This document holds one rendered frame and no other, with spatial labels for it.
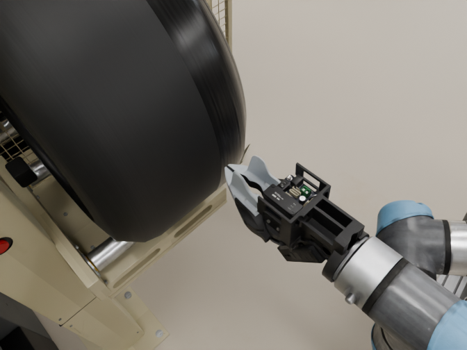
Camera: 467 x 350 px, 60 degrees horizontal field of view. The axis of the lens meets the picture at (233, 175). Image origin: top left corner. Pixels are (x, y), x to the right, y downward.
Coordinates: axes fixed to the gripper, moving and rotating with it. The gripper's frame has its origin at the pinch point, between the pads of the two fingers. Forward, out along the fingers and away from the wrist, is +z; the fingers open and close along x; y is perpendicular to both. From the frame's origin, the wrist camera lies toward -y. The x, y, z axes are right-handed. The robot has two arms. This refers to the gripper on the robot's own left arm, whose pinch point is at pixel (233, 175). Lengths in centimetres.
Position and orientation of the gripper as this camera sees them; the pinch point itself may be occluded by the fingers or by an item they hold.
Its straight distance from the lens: 57.9
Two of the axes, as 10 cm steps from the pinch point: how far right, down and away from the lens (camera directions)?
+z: -6.9, -5.5, 4.8
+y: -0.9, -5.9, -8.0
